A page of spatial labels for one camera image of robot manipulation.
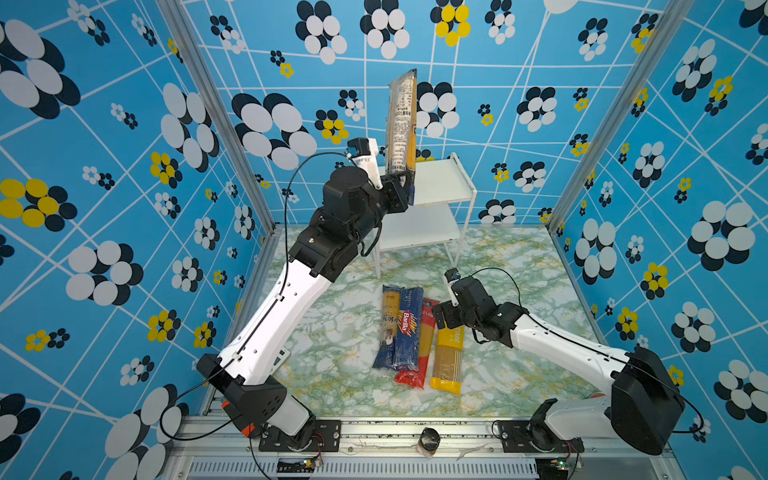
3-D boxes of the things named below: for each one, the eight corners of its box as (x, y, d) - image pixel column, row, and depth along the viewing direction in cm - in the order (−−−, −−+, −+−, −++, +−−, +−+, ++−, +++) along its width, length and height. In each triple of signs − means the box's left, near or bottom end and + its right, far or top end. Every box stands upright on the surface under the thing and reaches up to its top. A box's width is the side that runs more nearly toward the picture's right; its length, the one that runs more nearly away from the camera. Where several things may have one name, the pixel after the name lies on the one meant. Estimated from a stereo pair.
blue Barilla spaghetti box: (394, 373, 85) (394, 365, 80) (399, 294, 102) (400, 284, 96) (421, 375, 85) (423, 367, 79) (422, 296, 101) (423, 285, 96)
